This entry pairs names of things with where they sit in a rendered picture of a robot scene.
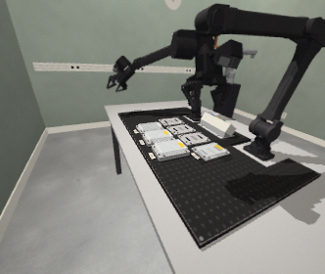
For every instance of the white operator panel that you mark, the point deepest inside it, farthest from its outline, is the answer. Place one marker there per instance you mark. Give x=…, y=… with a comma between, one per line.
x=216, y=126

